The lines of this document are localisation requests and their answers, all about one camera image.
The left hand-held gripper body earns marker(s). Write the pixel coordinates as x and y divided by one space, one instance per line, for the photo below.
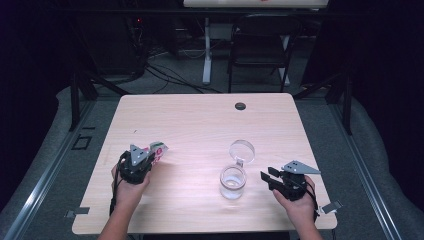
133 173

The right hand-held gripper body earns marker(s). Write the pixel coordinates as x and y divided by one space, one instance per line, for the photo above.
293 186

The pink and white plastic bag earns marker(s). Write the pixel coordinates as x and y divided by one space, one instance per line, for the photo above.
158 150

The clear glass jar with lid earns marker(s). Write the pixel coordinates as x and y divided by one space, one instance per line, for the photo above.
232 183

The person's right hand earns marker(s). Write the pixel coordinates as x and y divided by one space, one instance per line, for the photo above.
300 206

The person's left hand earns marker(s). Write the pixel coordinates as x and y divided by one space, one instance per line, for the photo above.
128 196

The grey tape strip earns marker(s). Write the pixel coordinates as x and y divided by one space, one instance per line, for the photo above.
78 211
331 206

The black metal stand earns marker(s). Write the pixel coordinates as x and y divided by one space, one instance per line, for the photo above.
348 106
75 100

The dark equipment with red light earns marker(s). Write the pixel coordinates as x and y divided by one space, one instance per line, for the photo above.
138 20

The black folding chair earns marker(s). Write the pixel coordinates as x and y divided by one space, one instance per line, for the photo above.
260 30

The white desk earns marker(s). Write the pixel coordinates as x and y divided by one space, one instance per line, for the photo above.
233 3

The aluminium floor rail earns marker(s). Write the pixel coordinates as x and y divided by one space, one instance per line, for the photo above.
366 173
43 180

